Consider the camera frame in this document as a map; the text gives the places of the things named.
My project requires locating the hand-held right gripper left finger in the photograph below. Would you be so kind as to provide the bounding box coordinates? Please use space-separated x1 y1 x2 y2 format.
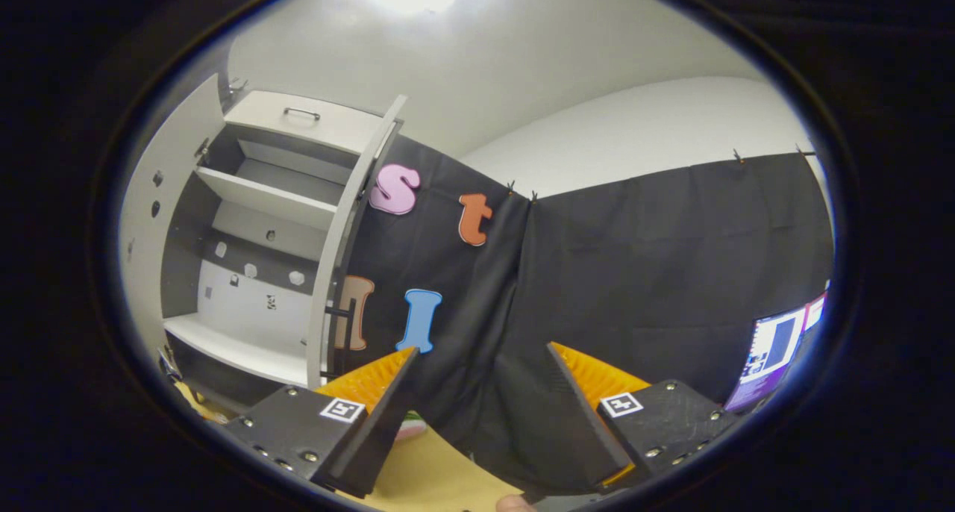
224 346 420 499

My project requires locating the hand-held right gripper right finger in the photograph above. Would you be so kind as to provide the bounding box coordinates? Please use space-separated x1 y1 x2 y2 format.
547 342 739 496

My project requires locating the white cabinet dark interior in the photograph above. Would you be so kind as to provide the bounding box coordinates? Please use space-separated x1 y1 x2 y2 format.
160 90 396 416

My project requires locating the white cabinet shelf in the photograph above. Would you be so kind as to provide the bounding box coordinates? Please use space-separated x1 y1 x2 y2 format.
195 166 340 231

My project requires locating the white cabinet drawer front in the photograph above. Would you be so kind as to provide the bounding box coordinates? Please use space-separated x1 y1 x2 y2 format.
224 90 389 156

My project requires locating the black backdrop cloth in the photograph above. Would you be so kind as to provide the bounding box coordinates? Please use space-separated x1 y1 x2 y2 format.
328 131 834 498

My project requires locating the black door handle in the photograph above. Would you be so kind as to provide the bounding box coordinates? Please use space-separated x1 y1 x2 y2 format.
323 297 359 382

